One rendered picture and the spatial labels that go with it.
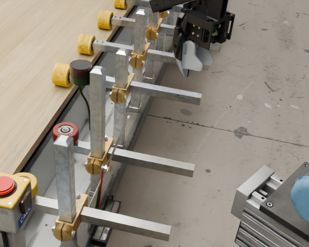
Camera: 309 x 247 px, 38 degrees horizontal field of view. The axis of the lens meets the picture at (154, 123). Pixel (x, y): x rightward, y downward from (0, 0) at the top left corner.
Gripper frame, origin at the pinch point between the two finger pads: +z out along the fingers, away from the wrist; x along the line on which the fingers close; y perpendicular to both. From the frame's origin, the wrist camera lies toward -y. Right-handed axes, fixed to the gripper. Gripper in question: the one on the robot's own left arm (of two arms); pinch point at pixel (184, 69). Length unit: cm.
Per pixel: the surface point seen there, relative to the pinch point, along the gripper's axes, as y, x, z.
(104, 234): -16, -7, 62
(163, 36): -79, 88, 50
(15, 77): -79, 6, 42
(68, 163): -15.2, -19.2, 24.9
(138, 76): -54, 45, 45
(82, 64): -34.1, 1.0, 14.4
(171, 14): -92, 110, 49
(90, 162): -29, -1, 45
